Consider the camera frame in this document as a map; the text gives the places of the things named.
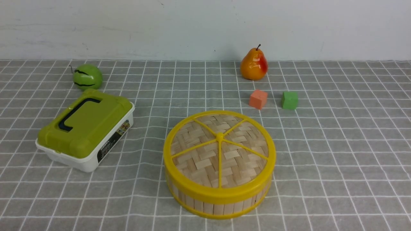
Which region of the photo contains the yellow bamboo steamer lid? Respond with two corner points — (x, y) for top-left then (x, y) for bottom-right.
(163, 111), (276, 204)

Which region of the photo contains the green lidded plastic box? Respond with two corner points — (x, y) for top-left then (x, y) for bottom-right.
(35, 89), (135, 172)

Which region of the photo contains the green toy apple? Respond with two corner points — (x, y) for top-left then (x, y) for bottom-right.
(69, 64), (103, 91)

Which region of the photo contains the green foam cube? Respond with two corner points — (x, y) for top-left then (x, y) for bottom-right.
(281, 91), (299, 110)

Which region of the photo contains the grey checked tablecloth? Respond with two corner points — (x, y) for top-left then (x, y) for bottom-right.
(0, 60), (411, 231)

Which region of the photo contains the orange toy pear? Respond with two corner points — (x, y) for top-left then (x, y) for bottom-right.
(240, 44), (268, 81)

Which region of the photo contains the yellow bamboo steamer basket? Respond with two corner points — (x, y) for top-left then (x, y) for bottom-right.
(165, 174), (273, 219)

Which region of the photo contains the orange foam cube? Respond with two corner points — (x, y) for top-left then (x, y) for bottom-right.
(249, 89), (268, 110)

